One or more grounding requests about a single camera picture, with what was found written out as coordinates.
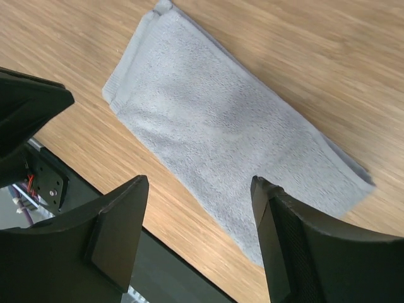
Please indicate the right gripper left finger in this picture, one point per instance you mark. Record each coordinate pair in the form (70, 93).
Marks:
(62, 259)

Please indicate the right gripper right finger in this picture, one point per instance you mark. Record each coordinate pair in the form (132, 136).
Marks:
(309, 256)

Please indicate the grey panda towel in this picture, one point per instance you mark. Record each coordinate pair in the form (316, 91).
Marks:
(215, 126)

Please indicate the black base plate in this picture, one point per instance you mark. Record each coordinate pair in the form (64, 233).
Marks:
(158, 274)

